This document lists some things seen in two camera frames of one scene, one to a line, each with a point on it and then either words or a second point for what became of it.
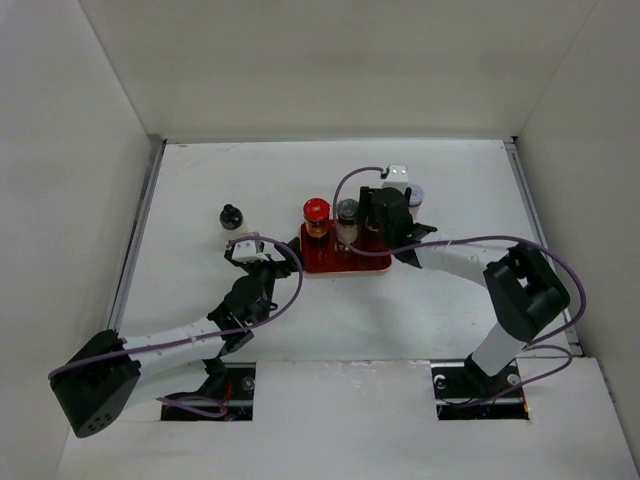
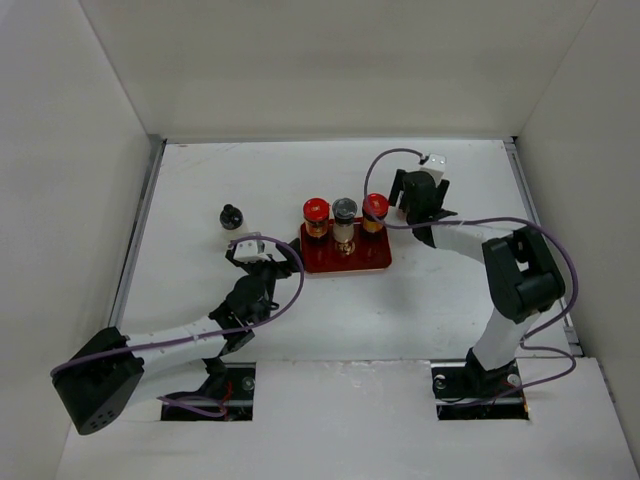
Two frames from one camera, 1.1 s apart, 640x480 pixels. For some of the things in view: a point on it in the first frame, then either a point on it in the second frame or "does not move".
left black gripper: [282, 268] does not move
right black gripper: [366, 202] → [397, 188]
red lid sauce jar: [316, 213] does not move
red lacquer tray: [321, 255] does not move
